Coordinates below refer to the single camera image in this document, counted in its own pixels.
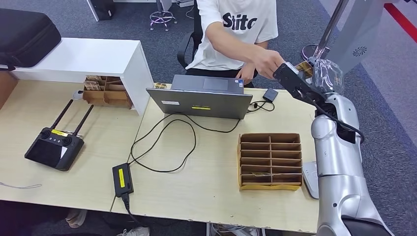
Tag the black carrying case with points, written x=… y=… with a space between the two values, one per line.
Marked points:
x=26 y=35

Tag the cards in small organizer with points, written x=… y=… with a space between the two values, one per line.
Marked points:
x=92 y=85

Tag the small cardboard organizer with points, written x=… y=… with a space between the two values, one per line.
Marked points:
x=107 y=97

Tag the black power adapter yellow label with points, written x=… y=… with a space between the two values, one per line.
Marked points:
x=122 y=179

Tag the person's left hand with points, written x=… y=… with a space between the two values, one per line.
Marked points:
x=248 y=73

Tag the chrome stanchion post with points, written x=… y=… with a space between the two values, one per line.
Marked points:
x=311 y=52

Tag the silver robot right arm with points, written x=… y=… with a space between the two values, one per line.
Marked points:
x=338 y=169

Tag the white desk shelf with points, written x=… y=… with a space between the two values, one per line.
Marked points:
x=81 y=58

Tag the large cardboard card organizer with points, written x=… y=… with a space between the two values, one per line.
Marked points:
x=270 y=163

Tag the person's ID card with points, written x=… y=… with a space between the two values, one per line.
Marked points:
x=305 y=67

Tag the white sneaker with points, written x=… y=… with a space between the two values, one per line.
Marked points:
x=137 y=232

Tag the black remote controller with antennas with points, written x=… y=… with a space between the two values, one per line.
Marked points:
x=53 y=151

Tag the pale shoe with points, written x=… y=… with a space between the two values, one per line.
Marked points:
x=76 y=219

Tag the person's right hand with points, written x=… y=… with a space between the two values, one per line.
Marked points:
x=268 y=63

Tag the small card stack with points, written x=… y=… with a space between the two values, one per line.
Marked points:
x=160 y=86

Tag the chrome stool base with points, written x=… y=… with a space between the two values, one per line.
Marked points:
x=162 y=18

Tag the person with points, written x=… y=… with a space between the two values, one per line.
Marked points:
x=241 y=16

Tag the grey kiosk stand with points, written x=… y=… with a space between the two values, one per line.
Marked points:
x=358 y=35

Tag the small black external drive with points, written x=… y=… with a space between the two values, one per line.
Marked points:
x=270 y=95

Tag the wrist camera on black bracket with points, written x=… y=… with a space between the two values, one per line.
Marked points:
x=293 y=81

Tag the small white round object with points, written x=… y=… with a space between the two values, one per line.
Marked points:
x=77 y=95

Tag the grey laptop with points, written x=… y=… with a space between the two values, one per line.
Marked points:
x=202 y=104

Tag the grey-white card reader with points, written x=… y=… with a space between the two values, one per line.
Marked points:
x=311 y=179

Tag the person's right forearm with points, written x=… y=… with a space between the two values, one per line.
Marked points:
x=231 y=44

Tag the black computer tower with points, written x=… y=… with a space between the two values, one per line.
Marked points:
x=101 y=9

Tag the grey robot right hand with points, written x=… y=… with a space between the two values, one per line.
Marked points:
x=327 y=78

